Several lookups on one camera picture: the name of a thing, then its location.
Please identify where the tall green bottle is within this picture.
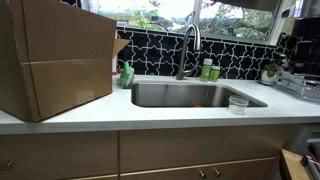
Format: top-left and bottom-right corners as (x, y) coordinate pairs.
(200, 58), (214, 83)

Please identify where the short green bottle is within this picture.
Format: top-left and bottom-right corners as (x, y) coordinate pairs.
(209, 65), (221, 83)

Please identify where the stainless steel sink basin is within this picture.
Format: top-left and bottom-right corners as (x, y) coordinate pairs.
(130, 81), (269, 109)

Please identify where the brushed steel gooseneck faucet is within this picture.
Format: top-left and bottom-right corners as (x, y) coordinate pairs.
(175, 23), (202, 81)

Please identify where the clear sponge holder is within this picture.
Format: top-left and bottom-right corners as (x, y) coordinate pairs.
(121, 75), (136, 90)

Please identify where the white scrubber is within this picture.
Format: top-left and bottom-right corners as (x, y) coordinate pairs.
(127, 66), (136, 80)

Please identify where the green dish sponge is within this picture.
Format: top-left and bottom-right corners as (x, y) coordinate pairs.
(119, 60), (132, 88)

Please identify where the white board with red edge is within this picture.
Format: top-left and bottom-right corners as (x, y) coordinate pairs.
(111, 54), (118, 76)

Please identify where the wide wooden drawer panel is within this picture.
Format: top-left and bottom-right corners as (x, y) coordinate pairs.
(119, 125), (296, 174)

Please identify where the clear plastic cup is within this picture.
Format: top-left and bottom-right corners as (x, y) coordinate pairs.
(228, 95), (250, 116)

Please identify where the wooden cabinet door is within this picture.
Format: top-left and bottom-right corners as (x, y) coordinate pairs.
(209, 157), (280, 180)
(119, 165), (210, 180)

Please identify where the large brown cardboard box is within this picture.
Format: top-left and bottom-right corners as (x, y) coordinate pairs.
(0, 0), (131, 123)

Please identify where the potted plant in white pot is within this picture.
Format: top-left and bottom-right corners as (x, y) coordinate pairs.
(260, 61), (284, 85)

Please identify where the narrow wooden drawer front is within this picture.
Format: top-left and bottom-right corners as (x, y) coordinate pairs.
(0, 131), (119, 180)

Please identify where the grey dish rack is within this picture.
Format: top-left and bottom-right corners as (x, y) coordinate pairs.
(275, 71), (320, 103)

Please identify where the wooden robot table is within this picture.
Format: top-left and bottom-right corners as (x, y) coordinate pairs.
(279, 148), (313, 180)

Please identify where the black equipment stack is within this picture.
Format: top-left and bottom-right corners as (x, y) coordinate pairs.
(300, 133), (320, 180)

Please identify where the white window frame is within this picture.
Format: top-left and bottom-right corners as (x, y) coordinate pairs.
(79, 0), (291, 47)

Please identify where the brass drawer handle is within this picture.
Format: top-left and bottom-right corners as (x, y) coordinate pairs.
(0, 159), (16, 172)

